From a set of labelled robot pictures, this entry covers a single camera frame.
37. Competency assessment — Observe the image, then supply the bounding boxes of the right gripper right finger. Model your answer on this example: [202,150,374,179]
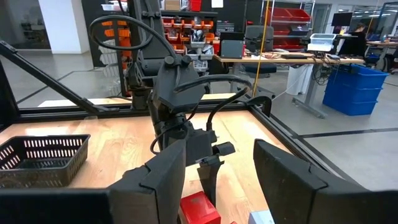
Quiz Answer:
[252,138,371,224]

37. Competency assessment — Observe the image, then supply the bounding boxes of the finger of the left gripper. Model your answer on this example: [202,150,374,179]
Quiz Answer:
[197,159,225,208]

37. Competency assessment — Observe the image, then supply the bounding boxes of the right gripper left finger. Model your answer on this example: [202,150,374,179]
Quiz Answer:
[108,139,188,224]

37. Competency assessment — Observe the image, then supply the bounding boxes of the red small box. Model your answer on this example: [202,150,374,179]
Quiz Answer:
[179,191,222,224]

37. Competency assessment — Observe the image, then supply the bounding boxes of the light blue small box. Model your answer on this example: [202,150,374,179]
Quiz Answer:
[248,210,276,224]

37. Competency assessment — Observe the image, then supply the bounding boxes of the grey office chair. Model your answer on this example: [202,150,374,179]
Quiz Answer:
[244,25,278,94]

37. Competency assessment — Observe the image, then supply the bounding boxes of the blue plastic storage bin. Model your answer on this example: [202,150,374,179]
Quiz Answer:
[328,63,389,90]
[322,93,379,116]
[325,82,382,103]

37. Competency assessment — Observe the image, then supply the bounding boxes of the black box with grey front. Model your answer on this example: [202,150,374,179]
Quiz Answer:
[220,32,246,59]

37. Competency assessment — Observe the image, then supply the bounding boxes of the rack of orange bins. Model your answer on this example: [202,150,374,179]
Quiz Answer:
[99,0,218,74]

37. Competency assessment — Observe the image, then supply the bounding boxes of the large black plastic basket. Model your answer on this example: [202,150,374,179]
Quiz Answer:
[0,134,91,189]

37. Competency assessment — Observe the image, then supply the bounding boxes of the white waste bin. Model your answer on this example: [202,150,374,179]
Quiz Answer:
[285,63,314,96]

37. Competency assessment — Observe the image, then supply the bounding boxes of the wooden top desk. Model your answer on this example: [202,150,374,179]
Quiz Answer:
[214,51,365,119]

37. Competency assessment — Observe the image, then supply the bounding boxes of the white plastic container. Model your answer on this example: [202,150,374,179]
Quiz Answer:
[307,33,338,52]

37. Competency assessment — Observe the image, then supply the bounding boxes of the shelf with red bins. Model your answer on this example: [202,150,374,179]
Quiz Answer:
[264,0,315,52]

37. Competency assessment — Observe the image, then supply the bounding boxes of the person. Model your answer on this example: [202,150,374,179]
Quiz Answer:
[338,22,368,57]

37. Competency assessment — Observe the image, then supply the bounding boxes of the black computer monitor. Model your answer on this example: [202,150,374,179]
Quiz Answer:
[331,12,354,27]

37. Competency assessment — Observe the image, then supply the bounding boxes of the yellow cable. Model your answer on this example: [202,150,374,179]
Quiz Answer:
[252,0,270,97]

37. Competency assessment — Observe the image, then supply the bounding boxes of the black metal table frame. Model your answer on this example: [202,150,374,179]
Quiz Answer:
[0,39,361,190]

